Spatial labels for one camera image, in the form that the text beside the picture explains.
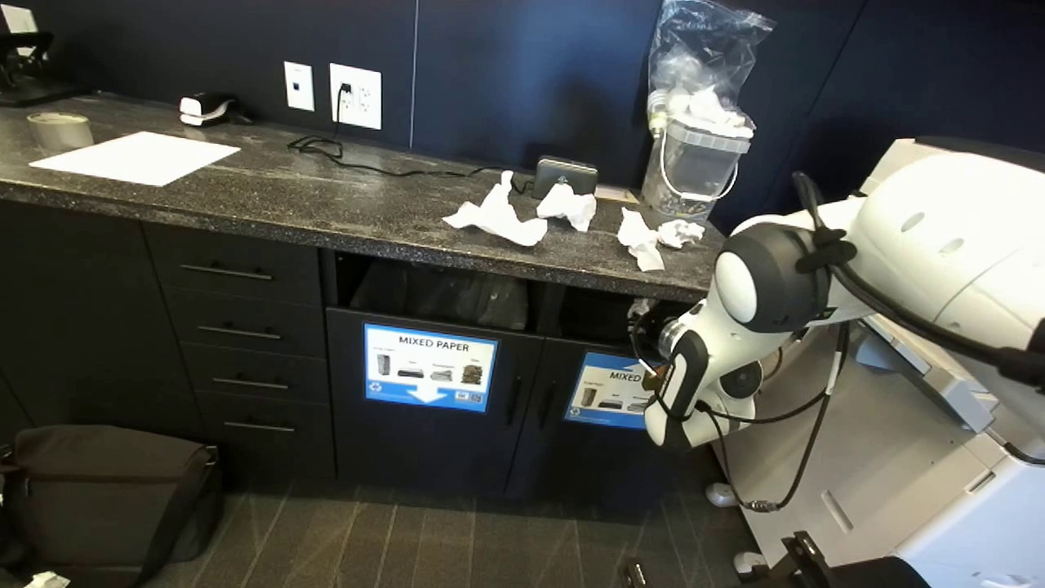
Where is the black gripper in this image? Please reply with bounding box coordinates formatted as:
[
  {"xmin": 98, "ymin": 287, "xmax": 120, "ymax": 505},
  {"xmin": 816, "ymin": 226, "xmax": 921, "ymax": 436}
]
[{"xmin": 627, "ymin": 297, "xmax": 679, "ymax": 393}]

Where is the small white tissue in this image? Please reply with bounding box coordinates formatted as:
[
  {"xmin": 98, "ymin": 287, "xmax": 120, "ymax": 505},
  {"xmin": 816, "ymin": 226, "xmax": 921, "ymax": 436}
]
[{"xmin": 658, "ymin": 218, "xmax": 704, "ymax": 247}]

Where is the robot arm white silver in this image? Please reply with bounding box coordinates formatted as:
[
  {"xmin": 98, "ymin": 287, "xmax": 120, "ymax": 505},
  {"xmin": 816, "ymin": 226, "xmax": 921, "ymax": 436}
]
[{"xmin": 642, "ymin": 138, "xmax": 1045, "ymax": 447}]

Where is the black shoulder bag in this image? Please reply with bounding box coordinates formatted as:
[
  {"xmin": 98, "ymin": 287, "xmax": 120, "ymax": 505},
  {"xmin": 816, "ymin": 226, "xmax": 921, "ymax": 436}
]
[{"xmin": 0, "ymin": 425, "xmax": 226, "ymax": 588}]

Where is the right black bin door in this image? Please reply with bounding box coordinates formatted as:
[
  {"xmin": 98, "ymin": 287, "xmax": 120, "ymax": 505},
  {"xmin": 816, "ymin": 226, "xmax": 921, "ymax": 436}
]
[{"xmin": 509, "ymin": 341, "xmax": 704, "ymax": 509}]

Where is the black bin door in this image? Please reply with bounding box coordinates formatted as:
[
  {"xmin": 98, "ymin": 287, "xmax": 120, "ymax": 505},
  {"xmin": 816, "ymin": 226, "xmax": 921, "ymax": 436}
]
[
  {"xmin": 509, "ymin": 341, "xmax": 704, "ymax": 509},
  {"xmin": 327, "ymin": 307, "xmax": 540, "ymax": 497}
]

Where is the left black bin door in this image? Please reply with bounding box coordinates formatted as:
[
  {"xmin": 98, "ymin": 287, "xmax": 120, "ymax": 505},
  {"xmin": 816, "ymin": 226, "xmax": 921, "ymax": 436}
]
[{"xmin": 327, "ymin": 307, "xmax": 540, "ymax": 497}]

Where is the right mixed paper sign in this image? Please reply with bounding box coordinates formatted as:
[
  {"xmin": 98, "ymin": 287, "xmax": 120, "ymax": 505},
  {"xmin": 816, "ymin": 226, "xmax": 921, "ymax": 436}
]
[{"xmin": 566, "ymin": 350, "xmax": 650, "ymax": 430}]

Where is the mixed paper sign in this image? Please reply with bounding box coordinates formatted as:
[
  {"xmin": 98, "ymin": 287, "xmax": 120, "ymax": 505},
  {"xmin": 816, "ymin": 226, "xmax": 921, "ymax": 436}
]
[
  {"xmin": 361, "ymin": 323, "xmax": 501, "ymax": 414},
  {"xmin": 566, "ymin": 350, "xmax": 650, "ymax": 430}
]

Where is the long crumpled white tissue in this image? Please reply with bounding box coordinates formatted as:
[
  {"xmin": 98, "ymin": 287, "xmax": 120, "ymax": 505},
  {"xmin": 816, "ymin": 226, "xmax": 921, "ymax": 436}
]
[{"xmin": 617, "ymin": 209, "xmax": 664, "ymax": 272}]

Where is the upright crumpled white tissue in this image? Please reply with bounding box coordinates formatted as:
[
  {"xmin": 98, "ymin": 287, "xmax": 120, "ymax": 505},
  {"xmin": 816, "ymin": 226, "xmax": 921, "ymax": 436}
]
[{"xmin": 536, "ymin": 181, "xmax": 598, "ymax": 232}]

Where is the small dark grey box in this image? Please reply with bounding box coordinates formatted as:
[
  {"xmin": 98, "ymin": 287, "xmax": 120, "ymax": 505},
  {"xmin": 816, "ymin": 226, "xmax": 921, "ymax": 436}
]
[{"xmin": 536, "ymin": 156, "xmax": 598, "ymax": 196}]

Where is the large left crumpled tissue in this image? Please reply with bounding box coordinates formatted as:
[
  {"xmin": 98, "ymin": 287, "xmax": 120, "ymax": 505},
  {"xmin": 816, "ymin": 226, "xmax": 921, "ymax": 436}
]
[{"xmin": 447, "ymin": 170, "xmax": 548, "ymax": 247}]

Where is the left mixed paper sign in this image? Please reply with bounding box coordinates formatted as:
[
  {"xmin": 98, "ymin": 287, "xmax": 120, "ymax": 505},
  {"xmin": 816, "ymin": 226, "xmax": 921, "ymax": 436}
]
[{"xmin": 361, "ymin": 323, "xmax": 501, "ymax": 414}]

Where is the white power outlet plate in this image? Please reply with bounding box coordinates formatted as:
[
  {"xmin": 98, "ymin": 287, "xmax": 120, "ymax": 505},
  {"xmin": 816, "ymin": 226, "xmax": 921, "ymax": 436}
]
[{"xmin": 331, "ymin": 61, "xmax": 381, "ymax": 131}]

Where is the black drawer cabinet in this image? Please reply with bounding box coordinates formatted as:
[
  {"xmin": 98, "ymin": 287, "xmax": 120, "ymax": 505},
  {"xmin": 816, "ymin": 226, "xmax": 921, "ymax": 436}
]
[{"xmin": 144, "ymin": 226, "xmax": 333, "ymax": 477}]

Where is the white data socket plate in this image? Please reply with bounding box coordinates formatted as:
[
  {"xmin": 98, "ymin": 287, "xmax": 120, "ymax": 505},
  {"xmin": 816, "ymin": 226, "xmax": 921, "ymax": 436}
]
[{"xmin": 284, "ymin": 61, "xmax": 318, "ymax": 111}]

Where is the white sheet of paper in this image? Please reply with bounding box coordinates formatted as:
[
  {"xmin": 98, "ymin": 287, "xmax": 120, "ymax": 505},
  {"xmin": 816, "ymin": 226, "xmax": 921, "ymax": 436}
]
[{"xmin": 33, "ymin": 131, "xmax": 233, "ymax": 187}]

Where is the clear tape roll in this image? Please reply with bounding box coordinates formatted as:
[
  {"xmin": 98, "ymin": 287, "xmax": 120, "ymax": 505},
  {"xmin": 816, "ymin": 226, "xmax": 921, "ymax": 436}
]
[{"xmin": 25, "ymin": 111, "xmax": 96, "ymax": 152}]

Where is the black desk phone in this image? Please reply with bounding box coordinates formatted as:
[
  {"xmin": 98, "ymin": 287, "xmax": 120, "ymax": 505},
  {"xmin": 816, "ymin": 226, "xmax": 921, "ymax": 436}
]
[{"xmin": 0, "ymin": 0, "xmax": 51, "ymax": 105}]

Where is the black power cable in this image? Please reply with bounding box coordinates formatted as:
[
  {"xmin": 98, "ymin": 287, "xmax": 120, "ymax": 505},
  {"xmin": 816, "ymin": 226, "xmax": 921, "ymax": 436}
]
[{"xmin": 287, "ymin": 84, "xmax": 494, "ymax": 181}]

